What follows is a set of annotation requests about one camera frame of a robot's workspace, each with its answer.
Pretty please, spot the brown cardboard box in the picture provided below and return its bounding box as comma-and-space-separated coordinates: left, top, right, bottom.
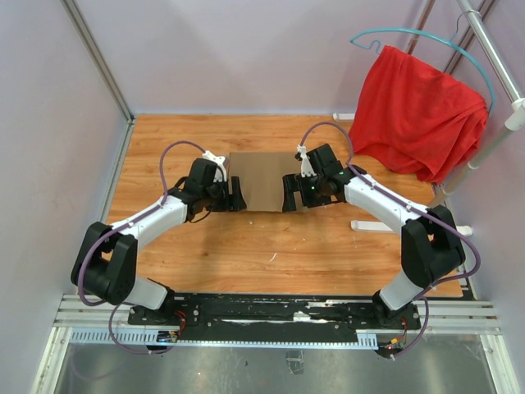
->
229, 152, 300, 213

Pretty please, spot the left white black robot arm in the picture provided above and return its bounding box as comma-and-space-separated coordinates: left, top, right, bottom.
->
71, 151, 246, 325

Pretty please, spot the white clothes rack stand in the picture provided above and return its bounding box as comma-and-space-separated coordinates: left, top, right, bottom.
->
332, 0, 525, 239

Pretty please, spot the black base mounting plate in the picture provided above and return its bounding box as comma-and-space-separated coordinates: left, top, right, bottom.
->
127, 293, 421, 344

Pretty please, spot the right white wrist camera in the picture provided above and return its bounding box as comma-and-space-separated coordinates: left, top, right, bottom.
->
294, 144, 317, 177

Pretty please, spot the teal clothes hanger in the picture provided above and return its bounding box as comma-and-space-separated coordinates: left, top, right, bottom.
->
349, 26, 497, 112

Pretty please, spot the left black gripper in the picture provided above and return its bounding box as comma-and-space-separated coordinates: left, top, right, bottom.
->
203, 176, 247, 213

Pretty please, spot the red cloth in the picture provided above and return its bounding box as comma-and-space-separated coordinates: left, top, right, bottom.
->
347, 45, 490, 185

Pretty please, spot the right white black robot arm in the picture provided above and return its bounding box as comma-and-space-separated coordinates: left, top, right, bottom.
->
282, 144, 465, 328

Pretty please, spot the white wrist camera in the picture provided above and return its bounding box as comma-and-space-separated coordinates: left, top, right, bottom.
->
294, 144, 317, 177
202, 150, 227, 182

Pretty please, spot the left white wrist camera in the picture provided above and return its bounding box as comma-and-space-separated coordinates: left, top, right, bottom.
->
202, 150, 227, 182

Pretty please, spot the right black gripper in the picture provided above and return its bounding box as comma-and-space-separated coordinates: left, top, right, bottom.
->
281, 172, 331, 213

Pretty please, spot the aluminium rail frame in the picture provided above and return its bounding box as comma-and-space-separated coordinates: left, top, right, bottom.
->
32, 293, 521, 393

